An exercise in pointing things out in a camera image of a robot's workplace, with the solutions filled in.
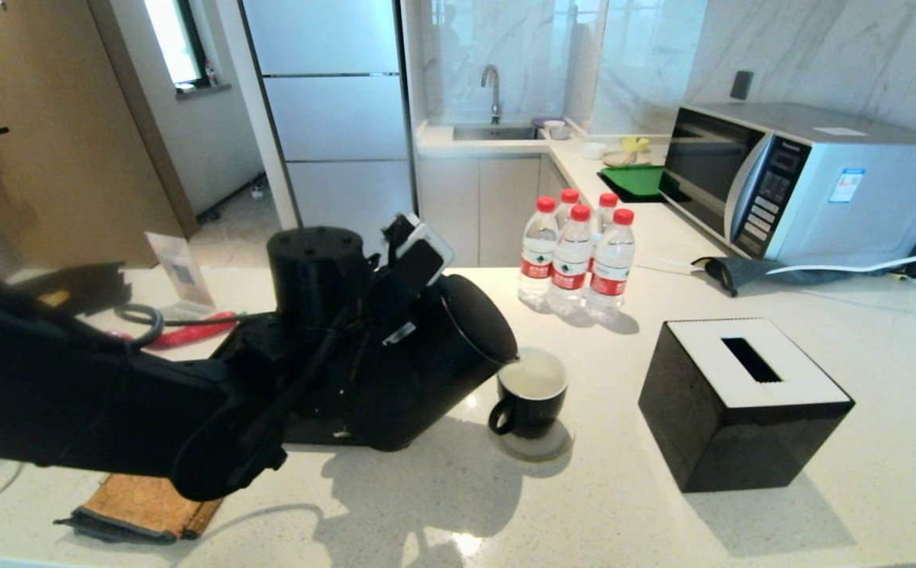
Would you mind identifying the black electric kettle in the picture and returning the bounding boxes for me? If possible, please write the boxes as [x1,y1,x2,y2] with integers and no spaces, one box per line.
[300,274,519,452]

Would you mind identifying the white kitchen cabinet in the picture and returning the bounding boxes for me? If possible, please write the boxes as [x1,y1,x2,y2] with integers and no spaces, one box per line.
[418,152,573,269]

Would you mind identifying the red-capped water bottle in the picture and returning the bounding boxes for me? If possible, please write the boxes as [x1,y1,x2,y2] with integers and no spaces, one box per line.
[518,197,559,307]
[548,205,594,316]
[593,192,621,237]
[585,209,637,323]
[556,189,582,230]

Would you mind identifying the silver refrigerator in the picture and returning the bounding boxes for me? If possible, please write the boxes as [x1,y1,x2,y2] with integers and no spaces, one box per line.
[239,0,424,269]

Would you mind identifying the black mug white inside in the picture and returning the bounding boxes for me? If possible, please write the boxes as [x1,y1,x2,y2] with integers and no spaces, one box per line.
[489,348,569,440]

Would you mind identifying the steel sink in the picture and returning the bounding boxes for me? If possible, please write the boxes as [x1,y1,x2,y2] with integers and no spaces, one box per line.
[452,124,541,143]

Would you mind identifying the chrome faucet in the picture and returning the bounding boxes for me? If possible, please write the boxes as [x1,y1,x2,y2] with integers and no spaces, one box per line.
[480,65,503,125]

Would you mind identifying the round clear coaster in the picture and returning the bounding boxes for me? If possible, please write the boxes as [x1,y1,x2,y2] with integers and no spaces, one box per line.
[489,418,577,464]

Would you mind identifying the clear sign card stand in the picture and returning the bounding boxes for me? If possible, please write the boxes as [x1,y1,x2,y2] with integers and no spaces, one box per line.
[146,232,218,318]

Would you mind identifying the black flat case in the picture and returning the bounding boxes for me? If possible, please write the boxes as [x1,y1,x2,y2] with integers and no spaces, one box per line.
[12,263,131,316]

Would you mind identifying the window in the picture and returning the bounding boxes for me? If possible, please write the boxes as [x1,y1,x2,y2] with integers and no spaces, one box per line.
[144,0,214,90]

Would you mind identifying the dark grey cloth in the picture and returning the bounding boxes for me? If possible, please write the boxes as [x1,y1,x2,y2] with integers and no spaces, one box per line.
[692,246,916,299]

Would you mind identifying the orange-brown folded cloth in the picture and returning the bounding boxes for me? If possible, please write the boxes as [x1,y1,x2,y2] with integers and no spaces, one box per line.
[55,472,223,545]

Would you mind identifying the black tissue box white lid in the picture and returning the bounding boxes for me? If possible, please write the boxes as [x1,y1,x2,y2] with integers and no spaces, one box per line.
[637,319,856,495]

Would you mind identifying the brown wooden door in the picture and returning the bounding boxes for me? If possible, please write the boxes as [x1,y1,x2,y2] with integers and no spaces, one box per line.
[0,0,190,267]

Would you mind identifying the silver microwave oven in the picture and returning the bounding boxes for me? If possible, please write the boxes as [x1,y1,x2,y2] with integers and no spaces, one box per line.
[657,102,916,266]

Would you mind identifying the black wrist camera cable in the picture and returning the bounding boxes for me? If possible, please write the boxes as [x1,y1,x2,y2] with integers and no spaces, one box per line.
[114,304,273,349]

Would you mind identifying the white power cable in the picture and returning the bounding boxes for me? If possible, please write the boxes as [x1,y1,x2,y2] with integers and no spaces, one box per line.
[635,252,916,278]

